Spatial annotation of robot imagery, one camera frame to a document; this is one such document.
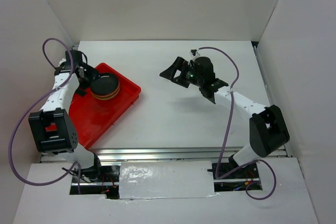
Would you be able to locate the black plate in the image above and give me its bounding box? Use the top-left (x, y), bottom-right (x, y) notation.
top-left (90, 73), bottom-right (120, 95)

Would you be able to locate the red plastic bin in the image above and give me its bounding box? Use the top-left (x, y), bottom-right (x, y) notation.
top-left (69, 63), bottom-right (141, 149)

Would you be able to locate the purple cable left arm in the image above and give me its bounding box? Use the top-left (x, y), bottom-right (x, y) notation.
top-left (9, 37), bottom-right (82, 195)

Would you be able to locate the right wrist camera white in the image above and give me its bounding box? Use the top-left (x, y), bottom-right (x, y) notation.
top-left (190, 49), bottom-right (201, 61)

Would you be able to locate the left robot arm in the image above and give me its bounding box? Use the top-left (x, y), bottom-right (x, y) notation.
top-left (28, 50), bottom-right (104, 182)

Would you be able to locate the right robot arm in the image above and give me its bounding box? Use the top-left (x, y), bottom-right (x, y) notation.
top-left (160, 57), bottom-right (290, 179)

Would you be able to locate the orange plate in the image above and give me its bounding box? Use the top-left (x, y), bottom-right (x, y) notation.
top-left (91, 89), bottom-right (120, 97)

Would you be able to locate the white foil cover sheet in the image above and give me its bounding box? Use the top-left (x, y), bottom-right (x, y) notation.
top-left (119, 161), bottom-right (215, 199)

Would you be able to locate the yellow brown patterned plate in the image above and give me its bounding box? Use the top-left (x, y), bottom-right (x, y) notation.
top-left (93, 95), bottom-right (116, 101)

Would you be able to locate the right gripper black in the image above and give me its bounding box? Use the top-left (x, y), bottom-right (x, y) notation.
top-left (160, 56), bottom-right (204, 88)

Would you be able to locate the aluminium rail front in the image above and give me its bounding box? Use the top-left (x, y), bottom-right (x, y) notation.
top-left (40, 147), bottom-right (288, 163)

